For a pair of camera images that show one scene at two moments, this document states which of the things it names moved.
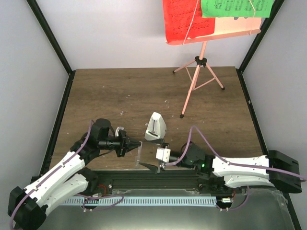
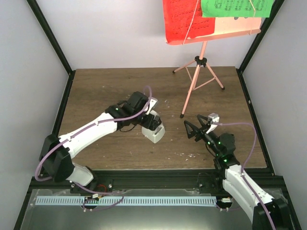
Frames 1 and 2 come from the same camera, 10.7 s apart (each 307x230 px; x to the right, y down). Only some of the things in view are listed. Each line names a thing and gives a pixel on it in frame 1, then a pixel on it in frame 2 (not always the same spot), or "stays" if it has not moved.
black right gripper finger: (159, 141) → (202, 119)
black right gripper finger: (153, 168) → (191, 130)
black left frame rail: (47, 158) stays
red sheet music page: (183, 19) stays
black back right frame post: (275, 8) stays
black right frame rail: (252, 112) stays
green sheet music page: (237, 8) stays
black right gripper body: (167, 145) → (201, 132)
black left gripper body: (118, 144) → (147, 124)
